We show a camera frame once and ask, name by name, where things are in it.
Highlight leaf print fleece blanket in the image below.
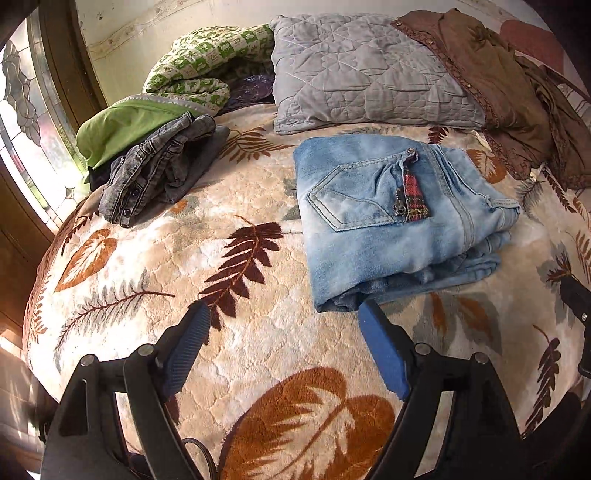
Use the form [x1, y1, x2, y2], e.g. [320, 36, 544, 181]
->
[23, 102, 591, 480]

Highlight dark grey denim pants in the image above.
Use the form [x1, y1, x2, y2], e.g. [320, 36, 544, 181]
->
[90, 113, 232, 227]

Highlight light blue denim pants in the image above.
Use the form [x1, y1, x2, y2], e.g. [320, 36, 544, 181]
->
[293, 134, 522, 313]

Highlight pink cloth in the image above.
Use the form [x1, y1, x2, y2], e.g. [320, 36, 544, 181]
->
[499, 18, 566, 77]

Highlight stained glass window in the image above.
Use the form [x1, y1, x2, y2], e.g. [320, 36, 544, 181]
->
[0, 9, 88, 232]

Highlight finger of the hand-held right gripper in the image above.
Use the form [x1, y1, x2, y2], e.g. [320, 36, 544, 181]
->
[560, 274, 591, 333]

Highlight purple patterned cloth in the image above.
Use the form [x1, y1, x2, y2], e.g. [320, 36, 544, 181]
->
[222, 74, 276, 114]

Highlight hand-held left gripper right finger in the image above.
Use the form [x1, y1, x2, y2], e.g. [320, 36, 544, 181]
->
[358, 299, 525, 480]

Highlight green patterned quilt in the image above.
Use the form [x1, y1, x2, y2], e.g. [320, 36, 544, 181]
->
[142, 24, 275, 114]

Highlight black cable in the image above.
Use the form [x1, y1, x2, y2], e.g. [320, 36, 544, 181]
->
[182, 438, 217, 480]

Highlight brown satin garment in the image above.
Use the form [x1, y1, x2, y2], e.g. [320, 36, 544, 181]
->
[392, 9, 591, 190]

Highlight plain green cloth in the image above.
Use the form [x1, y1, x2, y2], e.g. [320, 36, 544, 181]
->
[75, 93, 195, 183]

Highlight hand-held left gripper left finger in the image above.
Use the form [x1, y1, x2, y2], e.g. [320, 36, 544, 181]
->
[39, 300, 212, 480]

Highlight grey quilted pillow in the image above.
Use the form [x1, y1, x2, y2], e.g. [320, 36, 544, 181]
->
[269, 14, 485, 136]

